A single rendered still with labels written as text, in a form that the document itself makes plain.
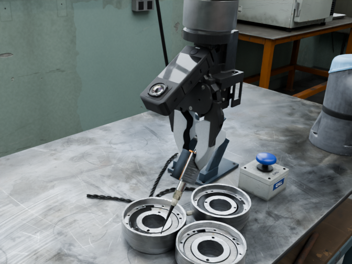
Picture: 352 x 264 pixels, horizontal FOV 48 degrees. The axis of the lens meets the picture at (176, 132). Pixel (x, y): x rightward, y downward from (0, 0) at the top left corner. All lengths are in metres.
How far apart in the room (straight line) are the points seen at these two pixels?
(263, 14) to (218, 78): 2.37
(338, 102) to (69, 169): 0.64
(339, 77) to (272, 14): 1.91
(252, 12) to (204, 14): 2.44
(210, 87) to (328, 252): 0.68
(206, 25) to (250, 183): 0.37
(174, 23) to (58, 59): 0.92
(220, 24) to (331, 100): 0.54
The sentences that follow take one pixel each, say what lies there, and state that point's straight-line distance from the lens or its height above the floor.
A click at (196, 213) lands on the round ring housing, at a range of 0.69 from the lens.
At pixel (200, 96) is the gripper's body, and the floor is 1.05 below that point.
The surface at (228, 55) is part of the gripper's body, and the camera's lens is 0.60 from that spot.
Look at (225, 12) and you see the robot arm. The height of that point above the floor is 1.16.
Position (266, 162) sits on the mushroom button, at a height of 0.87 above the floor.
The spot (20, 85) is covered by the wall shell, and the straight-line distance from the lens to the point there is 2.24.
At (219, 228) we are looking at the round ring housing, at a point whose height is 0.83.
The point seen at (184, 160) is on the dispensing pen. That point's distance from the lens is 0.61.
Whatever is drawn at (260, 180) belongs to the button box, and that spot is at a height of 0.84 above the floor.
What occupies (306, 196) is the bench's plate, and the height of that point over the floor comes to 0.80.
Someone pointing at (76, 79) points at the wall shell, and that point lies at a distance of 2.41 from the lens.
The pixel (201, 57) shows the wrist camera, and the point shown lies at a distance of 0.56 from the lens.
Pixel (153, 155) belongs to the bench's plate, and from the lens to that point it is 0.93.
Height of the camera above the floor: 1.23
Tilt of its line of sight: 24 degrees down
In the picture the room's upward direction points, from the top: 3 degrees clockwise
